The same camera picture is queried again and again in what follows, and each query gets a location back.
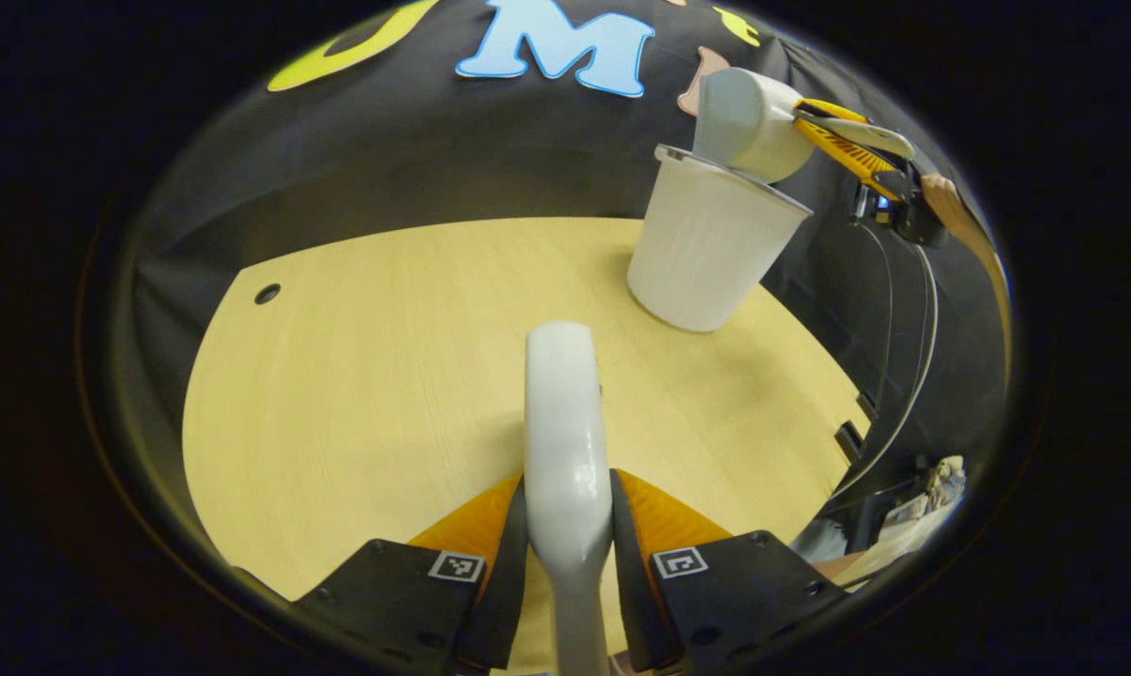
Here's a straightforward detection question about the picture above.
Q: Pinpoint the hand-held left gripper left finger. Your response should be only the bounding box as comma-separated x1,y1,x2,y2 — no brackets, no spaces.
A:
288,474,528,676

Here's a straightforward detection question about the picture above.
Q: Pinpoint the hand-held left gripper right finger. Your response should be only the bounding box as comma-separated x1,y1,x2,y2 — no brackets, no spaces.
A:
610,469,848,676

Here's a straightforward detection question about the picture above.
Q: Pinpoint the white ribbed garbage bin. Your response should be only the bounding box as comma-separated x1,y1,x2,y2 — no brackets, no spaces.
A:
626,144,815,333

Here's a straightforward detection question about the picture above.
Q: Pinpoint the wooden desktop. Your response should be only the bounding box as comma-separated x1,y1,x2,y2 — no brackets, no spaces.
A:
182,218,871,676

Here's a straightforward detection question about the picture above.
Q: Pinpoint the black backdrop cloth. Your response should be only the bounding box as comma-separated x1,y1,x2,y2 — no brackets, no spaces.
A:
115,0,1009,527

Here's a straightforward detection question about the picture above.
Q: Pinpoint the black cable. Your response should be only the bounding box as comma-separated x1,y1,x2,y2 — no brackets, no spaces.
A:
828,221,941,500

